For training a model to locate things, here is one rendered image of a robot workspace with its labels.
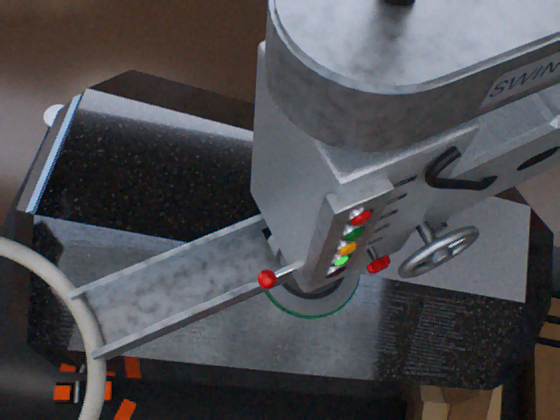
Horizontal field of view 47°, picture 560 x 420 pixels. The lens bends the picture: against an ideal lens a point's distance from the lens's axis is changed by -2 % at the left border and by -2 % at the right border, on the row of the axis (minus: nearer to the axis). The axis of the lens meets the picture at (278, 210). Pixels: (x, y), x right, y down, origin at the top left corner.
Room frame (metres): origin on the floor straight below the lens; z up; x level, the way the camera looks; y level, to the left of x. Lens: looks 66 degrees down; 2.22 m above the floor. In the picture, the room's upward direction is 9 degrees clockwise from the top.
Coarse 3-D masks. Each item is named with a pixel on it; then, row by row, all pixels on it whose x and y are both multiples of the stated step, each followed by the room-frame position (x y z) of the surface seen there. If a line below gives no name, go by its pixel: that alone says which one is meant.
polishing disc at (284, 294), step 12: (276, 252) 0.49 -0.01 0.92; (348, 276) 0.46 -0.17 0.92; (276, 288) 0.41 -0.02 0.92; (288, 288) 0.41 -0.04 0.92; (324, 288) 0.42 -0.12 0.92; (336, 288) 0.43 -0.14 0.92; (348, 288) 0.43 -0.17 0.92; (276, 300) 0.38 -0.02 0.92; (288, 300) 0.39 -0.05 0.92; (300, 300) 0.39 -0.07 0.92; (312, 300) 0.40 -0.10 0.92; (324, 300) 0.40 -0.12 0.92; (336, 300) 0.40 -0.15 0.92; (300, 312) 0.37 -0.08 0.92; (312, 312) 0.37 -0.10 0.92; (324, 312) 0.37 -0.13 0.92
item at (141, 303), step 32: (256, 224) 0.45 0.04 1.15; (160, 256) 0.36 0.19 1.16; (192, 256) 0.38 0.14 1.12; (224, 256) 0.39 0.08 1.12; (256, 256) 0.40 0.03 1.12; (96, 288) 0.28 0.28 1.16; (128, 288) 0.30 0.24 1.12; (160, 288) 0.31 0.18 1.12; (192, 288) 0.32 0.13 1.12; (224, 288) 0.33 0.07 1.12; (256, 288) 0.33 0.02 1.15; (96, 320) 0.24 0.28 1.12; (128, 320) 0.25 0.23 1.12; (160, 320) 0.26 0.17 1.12; (192, 320) 0.26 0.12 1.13; (96, 352) 0.18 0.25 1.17
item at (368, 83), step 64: (320, 0) 0.45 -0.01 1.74; (384, 0) 0.46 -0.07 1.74; (448, 0) 0.47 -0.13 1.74; (512, 0) 0.49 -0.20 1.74; (320, 64) 0.37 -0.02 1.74; (384, 64) 0.38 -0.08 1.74; (448, 64) 0.39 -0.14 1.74; (512, 64) 0.42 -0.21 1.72; (320, 128) 0.36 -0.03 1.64; (384, 128) 0.35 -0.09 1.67; (448, 128) 0.40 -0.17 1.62
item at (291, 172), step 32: (256, 96) 0.50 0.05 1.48; (256, 128) 0.49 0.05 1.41; (288, 128) 0.42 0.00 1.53; (256, 160) 0.49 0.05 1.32; (288, 160) 0.41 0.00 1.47; (320, 160) 0.36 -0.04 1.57; (352, 160) 0.36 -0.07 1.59; (384, 160) 0.37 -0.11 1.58; (416, 160) 0.38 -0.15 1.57; (256, 192) 0.48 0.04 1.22; (288, 192) 0.40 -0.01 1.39; (320, 192) 0.35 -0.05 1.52; (416, 192) 0.40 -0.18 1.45; (288, 224) 0.39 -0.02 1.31; (384, 224) 0.39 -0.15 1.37; (416, 224) 0.43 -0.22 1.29; (288, 256) 0.38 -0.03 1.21
